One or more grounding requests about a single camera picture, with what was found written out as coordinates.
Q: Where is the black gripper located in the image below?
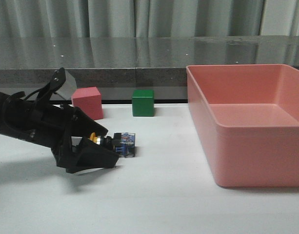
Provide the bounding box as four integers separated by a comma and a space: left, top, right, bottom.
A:
2, 92, 119, 174

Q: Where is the yellow push button switch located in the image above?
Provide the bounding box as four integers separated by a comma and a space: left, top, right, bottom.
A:
89, 132, 136, 157

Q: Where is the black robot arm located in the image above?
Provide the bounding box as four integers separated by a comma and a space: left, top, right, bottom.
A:
0, 91, 119, 174

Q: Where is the pink cube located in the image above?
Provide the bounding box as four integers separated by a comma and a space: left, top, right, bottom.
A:
71, 87, 103, 120

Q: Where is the green cube middle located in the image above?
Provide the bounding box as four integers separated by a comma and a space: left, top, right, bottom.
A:
132, 90, 155, 117

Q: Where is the grey stone counter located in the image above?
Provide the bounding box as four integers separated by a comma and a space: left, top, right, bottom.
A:
0, 36, 299, 103

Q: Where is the grey curtain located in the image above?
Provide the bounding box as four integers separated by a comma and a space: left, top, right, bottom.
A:
0, 0, 299, 38

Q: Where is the pink plastic bin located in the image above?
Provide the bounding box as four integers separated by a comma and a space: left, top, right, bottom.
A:
186, 64, 299, 187

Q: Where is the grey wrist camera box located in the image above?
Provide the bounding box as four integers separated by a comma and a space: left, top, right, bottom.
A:
54, 68, 77, 100

